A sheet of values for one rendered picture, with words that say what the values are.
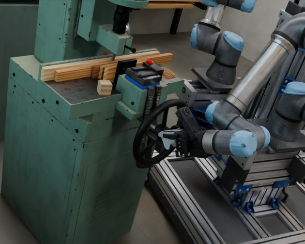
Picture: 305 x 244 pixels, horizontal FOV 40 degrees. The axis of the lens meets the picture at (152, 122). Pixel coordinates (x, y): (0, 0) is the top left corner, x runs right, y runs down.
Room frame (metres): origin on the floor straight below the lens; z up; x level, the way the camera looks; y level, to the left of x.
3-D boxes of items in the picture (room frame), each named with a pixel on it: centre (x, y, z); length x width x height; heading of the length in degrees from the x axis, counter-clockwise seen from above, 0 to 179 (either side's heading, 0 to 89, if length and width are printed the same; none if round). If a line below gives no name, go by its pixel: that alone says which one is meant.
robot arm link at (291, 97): (1.60, -0.55, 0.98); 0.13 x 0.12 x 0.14; 48
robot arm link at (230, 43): (2.02, -0.27, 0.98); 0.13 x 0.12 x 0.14; 78
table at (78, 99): (1.48, 0.14, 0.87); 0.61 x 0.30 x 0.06; 142
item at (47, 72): (1.56, 0.24, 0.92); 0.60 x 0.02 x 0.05; 142
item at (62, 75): (1.59, 0.19, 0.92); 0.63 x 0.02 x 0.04; 142
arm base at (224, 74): (2.02, -0.28, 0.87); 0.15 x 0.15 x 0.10
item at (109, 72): (1.52, 0.15, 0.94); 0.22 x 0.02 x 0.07; 142
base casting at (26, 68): (1.63, 0.32, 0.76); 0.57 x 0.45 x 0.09; 52
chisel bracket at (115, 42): (1.56, 0.24, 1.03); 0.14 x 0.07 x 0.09; 52
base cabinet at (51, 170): (1.62, 0.32, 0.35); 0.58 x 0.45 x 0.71; 52
